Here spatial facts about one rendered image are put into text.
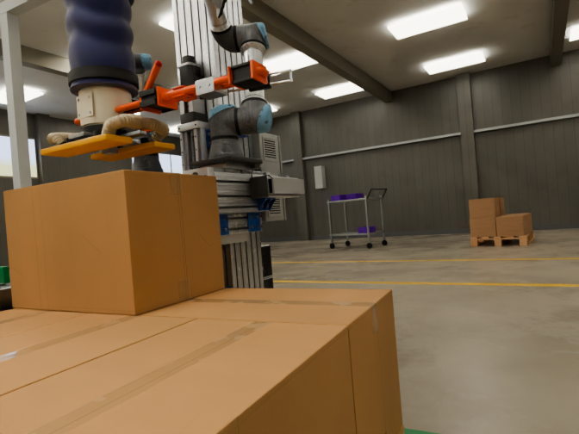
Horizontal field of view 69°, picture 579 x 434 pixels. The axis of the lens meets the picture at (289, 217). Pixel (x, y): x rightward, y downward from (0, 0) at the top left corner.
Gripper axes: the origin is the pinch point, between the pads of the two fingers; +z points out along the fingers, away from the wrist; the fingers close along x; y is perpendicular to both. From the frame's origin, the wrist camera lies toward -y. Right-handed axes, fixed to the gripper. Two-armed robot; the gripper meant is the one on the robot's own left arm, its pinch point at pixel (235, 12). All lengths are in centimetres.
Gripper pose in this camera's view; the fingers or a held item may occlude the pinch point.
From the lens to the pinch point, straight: 167.7
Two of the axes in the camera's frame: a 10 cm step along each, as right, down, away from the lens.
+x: 8.5, -0.7, -5.2
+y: -5.2, 0.4, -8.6
